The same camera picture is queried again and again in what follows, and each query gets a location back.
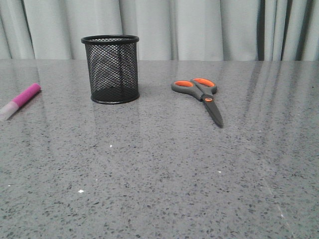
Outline grey orange scissors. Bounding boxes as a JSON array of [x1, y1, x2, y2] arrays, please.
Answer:
[[171, 78, 224, 128]]

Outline pink highlighter pen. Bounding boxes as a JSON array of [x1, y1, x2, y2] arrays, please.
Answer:
[[0, 83, 41, 121]]

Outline black mesh pen cup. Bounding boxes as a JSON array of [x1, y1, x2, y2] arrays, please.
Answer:
[[81, 35, 140, 104]]

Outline light grey curtain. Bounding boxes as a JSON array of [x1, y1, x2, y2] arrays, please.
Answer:
[[0, 0, 319, 61]]

